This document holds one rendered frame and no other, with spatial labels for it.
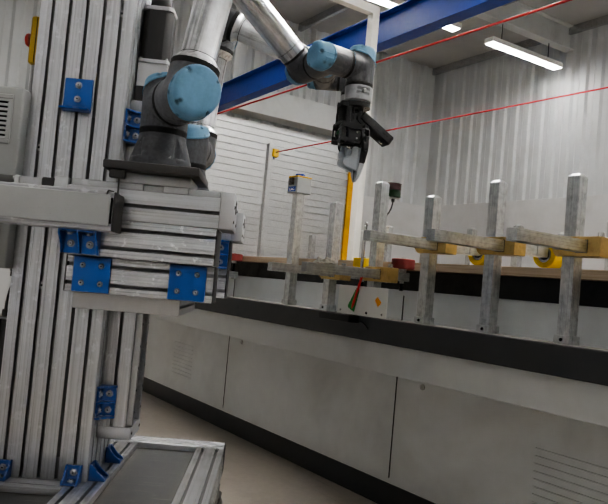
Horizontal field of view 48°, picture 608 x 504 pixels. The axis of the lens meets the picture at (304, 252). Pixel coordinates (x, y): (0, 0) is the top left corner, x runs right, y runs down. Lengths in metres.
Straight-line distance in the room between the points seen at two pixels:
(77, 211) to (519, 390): 1.21
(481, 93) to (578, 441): 10.65
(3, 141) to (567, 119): 9.85
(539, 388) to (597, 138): 9.00
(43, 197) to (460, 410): 1.45
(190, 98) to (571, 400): 1.17
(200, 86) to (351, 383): 1.52
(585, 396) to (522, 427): 0.41
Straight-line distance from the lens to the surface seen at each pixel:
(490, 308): 1.98
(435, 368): 2.13
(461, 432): 2.35
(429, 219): 2.16
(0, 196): 1.63
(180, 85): 1.57
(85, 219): 1.57
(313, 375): 2.95
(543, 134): 11.39
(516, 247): 1.94
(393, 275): 2.29
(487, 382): 2.00
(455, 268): 2.31
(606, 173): 10.55
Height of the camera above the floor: 0.80
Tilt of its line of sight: 3 degrees up
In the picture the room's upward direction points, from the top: 5 degrees clockwise
